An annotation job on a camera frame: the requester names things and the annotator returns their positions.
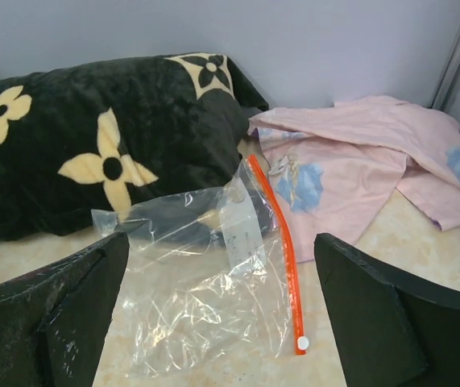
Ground black floral pillow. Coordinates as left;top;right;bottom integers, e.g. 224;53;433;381
0;52;269;241

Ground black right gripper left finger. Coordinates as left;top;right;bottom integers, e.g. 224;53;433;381
0;233;129;386

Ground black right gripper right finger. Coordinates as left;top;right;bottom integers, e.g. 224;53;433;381
314;234;460;386

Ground clear zip top bag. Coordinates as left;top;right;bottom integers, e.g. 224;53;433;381
92;156;309;378

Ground pink printed cloth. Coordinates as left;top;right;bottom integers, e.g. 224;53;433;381
249;96;460;262

